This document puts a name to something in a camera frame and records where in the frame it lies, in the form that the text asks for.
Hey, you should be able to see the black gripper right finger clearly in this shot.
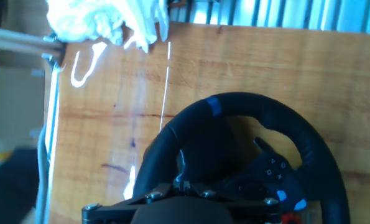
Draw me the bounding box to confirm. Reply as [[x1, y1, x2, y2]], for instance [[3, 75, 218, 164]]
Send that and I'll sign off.
[[184, 180, 282, 224]]

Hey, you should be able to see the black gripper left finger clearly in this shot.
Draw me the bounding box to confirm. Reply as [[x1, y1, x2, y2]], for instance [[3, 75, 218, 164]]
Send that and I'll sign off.
[[81, 180, 185, 224]]

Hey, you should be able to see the black leather steering wheel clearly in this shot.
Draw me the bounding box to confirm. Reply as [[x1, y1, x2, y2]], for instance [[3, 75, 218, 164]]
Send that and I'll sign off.
[[132, 91, 351, 224]]

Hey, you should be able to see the black wheel base housing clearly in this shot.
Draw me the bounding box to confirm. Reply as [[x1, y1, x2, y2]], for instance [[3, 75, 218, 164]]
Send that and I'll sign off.
[[177, 116, 246, 185]]

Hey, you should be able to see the grey curved tube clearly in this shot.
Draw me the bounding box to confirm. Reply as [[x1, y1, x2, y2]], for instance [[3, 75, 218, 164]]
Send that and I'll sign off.
[[34, 124, 53, 224]]

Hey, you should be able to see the wooden board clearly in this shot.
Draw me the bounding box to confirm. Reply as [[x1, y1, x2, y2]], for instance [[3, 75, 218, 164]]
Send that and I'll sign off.
[[44, 21, 370, 224]]

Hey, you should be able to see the crumpled plastic sheet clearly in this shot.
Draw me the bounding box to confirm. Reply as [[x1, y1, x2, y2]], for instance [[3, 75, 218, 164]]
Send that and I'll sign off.
[[44, 0, 170, 54]]

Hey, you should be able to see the metal frame bar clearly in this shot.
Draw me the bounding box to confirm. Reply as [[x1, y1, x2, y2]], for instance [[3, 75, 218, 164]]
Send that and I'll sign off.
[[0, 24, 65, 57]]

